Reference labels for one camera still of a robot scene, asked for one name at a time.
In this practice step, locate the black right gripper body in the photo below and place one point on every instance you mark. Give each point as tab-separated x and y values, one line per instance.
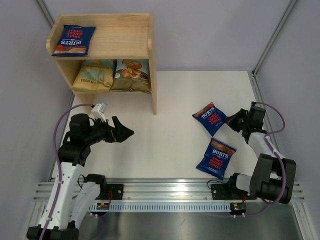
244	121

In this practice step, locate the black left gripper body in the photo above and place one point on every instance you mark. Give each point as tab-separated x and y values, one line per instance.
101	131

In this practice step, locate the blue burts bag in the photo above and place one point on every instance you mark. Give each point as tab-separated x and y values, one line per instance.
216	158
211	117
74	41

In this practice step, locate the yellow kettle chips bag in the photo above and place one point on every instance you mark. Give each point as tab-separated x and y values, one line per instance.
95	76

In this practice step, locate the light blue cassava chips bag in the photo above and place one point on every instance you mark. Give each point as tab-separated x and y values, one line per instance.
131	75

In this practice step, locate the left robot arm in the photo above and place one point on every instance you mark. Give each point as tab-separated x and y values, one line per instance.
66	210

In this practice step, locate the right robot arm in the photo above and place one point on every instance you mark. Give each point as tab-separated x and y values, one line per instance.
273	177

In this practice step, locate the wooden two-tier shelf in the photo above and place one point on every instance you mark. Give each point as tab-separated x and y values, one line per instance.
117	36

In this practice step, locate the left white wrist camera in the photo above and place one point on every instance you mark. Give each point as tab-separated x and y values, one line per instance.
98	111

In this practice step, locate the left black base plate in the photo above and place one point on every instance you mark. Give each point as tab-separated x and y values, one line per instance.
113	191

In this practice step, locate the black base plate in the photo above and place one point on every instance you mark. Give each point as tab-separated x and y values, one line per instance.
113	191
221	191

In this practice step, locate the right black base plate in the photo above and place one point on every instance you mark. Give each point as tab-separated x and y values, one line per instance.
221	191

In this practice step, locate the aluminium mounting rail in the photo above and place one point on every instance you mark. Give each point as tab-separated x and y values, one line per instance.
159	190

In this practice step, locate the white slotted cable duct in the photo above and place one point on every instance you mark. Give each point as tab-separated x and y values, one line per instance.
166	207

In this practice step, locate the right aluminium frame post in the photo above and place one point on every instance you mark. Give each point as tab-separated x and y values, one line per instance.
274	36

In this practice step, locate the aluminium frame post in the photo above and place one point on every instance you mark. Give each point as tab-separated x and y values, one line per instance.
274	36
45	12

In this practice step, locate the left aluminium frame post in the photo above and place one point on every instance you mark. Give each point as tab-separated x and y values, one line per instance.
45	12

